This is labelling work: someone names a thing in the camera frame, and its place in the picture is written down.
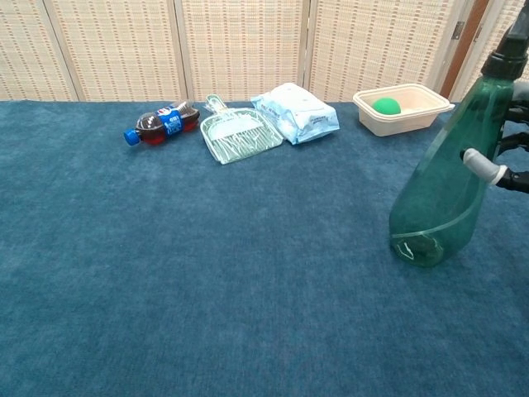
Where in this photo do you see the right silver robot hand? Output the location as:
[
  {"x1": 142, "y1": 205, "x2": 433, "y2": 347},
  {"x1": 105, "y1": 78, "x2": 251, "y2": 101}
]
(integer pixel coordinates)
[{"x1": 460, "y1": 80, "x2": 529, "y2": 194}]

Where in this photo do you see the green spray bottle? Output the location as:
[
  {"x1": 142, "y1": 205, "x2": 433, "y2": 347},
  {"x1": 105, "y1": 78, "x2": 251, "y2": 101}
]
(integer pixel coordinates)
[{"x1": 388, "y1": 0, "x2": 529, "y2": 269}]

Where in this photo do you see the cola bottle with blue cap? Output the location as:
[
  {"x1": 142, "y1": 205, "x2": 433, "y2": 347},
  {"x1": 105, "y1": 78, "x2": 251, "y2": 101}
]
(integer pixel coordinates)
[{"x1": 123, "y1": 100, "x2": 202, "y2": 147}]

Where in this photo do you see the beige plastic container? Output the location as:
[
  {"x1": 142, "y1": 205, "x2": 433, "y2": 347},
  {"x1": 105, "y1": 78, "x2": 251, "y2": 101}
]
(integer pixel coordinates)
[{"x1": 352, "y1": 83, "x2": 456, "y2": 137}]

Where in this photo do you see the green ball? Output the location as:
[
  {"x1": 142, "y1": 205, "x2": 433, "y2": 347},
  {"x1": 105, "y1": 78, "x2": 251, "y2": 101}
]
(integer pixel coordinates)
[{"x1": 372, "y1": 97, "x2": 402, "y2": 116}]

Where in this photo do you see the narrow bamboo folding screen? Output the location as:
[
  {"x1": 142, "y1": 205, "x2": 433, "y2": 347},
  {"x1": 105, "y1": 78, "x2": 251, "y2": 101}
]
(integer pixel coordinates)
[{"x1": 448, "y1": 0, "x2": 529, "y2": 104}]

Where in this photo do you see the light blue wet wipes pack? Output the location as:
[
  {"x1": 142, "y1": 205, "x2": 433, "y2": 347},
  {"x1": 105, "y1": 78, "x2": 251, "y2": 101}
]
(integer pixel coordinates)
[{"x1": 250, "y1": 82, "x2": 341, "y2": 146}]

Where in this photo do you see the pale green dustpan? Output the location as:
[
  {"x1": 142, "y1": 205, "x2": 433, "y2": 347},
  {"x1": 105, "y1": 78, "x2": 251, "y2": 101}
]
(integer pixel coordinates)
[{"x1": 199, "y1": 93, "x2": 285, "y2": 165}]

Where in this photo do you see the wide bamboo folding screen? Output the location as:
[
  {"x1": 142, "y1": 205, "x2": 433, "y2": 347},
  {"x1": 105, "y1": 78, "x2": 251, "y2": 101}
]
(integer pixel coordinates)
[{"x1": 0, "y1": 0, "x2": 476, "y2": 103}]

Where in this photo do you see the blue carpet table mat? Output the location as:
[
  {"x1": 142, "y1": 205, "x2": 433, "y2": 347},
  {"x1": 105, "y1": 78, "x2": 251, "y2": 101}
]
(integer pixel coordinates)
[{"x1": 0, "y1": 98, "x2": 529, "y2": 397}]

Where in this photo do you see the brown wooden post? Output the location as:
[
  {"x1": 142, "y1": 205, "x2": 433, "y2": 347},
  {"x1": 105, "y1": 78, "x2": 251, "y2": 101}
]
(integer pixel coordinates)
[{"x1": 440, "y1": 0, "x2": 491, "y2": 98}]

